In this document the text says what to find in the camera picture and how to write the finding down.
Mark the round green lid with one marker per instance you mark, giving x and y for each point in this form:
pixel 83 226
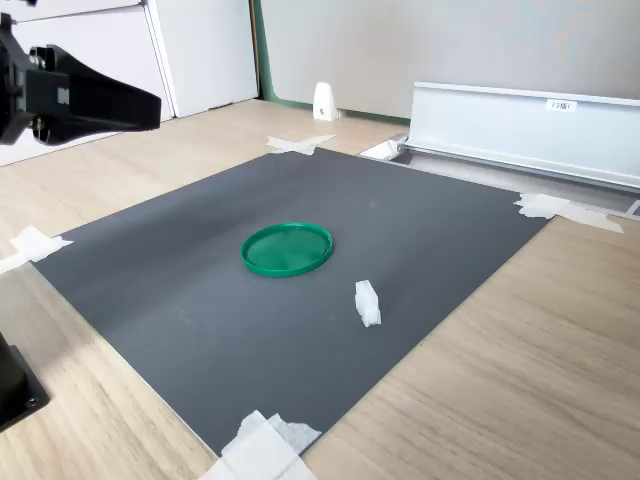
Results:
pixel 285 250

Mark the small white wall bracket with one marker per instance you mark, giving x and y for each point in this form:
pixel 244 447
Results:
pixel 325 102

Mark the white tape cross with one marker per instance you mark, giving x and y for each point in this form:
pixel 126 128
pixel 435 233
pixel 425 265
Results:
pixel 35 245
pixel 550 206
pixel 295 144
pixel 260 450

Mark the white partition panel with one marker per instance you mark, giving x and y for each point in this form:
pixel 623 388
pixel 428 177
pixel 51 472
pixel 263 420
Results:
pixel 210 50

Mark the small white plastic terminal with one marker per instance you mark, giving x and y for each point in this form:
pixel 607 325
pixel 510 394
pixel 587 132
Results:
pixel 367 302

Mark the green partition edge trim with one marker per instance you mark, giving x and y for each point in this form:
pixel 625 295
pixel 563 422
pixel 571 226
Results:
pixel 267 87

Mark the small white printed label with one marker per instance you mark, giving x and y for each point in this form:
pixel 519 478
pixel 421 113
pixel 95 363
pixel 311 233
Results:
pixel 560 105

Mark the dark grey mat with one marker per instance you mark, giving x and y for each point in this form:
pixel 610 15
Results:
pixel 200 310

